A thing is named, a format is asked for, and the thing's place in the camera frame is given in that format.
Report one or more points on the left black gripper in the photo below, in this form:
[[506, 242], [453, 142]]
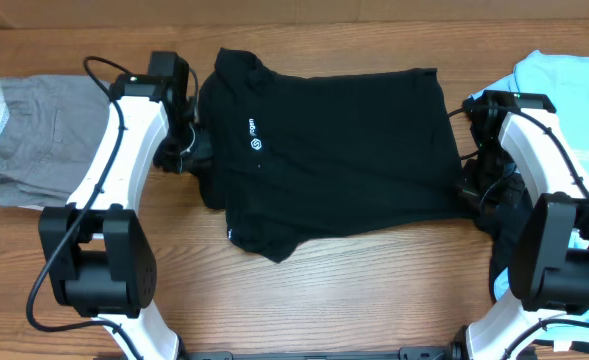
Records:
[[203, 148]]

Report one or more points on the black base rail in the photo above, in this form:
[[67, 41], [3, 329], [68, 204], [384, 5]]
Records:
[[406, 353]]

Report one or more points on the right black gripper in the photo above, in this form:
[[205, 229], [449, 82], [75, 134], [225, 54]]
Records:
[[481, 198]]

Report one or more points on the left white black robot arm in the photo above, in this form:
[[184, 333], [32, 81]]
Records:
[[98, 259]]

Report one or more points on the black polo shirt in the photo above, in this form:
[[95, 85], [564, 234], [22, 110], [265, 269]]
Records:
[[296, 159]]

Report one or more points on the folded grey shirt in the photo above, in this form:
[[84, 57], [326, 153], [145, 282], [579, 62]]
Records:
[[55, 126]]

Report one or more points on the light blue printed t-shirt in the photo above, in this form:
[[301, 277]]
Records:
[[565, 80]]

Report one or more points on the black garment under blue shirt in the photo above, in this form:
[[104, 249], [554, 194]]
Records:
[[504, 235]]

